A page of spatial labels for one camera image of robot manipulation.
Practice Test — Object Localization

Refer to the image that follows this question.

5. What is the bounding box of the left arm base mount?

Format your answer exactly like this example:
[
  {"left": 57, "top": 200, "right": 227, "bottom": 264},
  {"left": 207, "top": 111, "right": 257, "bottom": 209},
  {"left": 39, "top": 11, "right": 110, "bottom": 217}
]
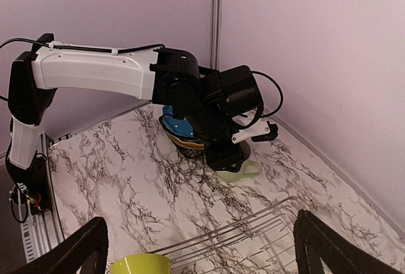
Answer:
[{"left": 5, "top": 153, "right": 52, "bottom": 215}]

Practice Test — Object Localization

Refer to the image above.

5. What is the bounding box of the left aluminium frame post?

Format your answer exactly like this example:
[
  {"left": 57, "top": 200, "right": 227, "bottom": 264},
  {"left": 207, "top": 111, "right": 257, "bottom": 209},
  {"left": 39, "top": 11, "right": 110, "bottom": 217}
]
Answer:
[{"left": 210, "top": 0, "right": 223, "bottom": 70}]

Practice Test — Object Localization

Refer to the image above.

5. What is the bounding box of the wire dish rack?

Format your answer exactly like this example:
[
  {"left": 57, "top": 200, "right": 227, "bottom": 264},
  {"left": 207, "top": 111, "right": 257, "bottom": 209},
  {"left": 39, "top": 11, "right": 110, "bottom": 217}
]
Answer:
[{"left": 155, "top": 196, "right": 298, "bottom": 273}]

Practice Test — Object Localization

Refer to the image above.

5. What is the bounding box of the blue dotted plate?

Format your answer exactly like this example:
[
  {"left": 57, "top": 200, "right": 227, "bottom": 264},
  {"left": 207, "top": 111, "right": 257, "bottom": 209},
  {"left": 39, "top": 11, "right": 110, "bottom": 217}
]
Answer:
[{"left": 159, "top": 106, "right": 198, "bottom": 141}]

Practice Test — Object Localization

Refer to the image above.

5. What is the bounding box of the lime green bowl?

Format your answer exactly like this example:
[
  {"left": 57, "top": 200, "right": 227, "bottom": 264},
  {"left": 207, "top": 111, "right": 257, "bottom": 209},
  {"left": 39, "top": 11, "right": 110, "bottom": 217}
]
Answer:
[{"left": 110, "top": 253, "right": 171, "bottom": 274}]

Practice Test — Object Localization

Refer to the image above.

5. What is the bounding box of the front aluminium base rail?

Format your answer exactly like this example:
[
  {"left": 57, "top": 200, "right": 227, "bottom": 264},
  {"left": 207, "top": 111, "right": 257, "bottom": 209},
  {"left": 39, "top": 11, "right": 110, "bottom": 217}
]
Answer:
[{"left": 20, "top": 133, "right": 71, "bottom": 263}]

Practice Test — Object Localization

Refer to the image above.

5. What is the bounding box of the black floral square plate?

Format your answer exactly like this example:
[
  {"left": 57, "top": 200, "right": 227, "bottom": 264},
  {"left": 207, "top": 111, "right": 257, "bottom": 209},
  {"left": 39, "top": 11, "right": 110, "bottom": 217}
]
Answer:
[{"left": 178, "top": 147, "right": 204, "bottom": 159}]

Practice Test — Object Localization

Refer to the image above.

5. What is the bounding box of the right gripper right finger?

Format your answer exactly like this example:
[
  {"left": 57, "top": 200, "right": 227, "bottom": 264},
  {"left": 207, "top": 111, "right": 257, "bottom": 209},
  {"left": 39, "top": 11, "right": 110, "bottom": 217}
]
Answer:
[{"left": 293, "top": 209, "right": 399, "bottom": 273}]

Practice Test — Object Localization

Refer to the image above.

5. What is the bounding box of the pale green mug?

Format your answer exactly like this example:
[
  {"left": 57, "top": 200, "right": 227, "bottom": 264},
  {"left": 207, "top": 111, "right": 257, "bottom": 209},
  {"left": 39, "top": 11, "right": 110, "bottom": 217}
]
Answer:
[{"left": 215, "top": 151, "right": 263, "bottom": 184}]

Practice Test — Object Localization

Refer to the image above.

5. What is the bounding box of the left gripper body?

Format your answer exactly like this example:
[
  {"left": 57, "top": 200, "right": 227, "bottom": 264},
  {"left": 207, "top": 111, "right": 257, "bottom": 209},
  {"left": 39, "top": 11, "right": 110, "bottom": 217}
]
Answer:
[{"left": 204, "top": 142, "right": 244, "bottom": 173}]

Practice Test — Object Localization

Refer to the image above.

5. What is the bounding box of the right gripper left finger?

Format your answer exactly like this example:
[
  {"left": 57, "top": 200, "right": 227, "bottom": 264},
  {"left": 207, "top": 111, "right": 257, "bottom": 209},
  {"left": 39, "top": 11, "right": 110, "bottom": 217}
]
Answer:
[{"left": 14, "top": 216, "right": 108, "bottom": 273}]

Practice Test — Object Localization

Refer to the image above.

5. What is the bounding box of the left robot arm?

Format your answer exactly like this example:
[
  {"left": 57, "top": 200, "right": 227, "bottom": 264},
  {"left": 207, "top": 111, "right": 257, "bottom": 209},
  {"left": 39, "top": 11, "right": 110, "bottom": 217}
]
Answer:
[{"left": 6, "top": 34, "right": 270, "bottom": 183}]

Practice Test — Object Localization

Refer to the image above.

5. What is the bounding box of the yellow dotted plate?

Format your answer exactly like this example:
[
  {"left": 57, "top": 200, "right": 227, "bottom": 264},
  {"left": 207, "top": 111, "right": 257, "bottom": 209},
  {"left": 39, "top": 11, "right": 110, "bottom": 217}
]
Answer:
[{"left": 168, "top": 134, "right": 204, "bottom": 150}]

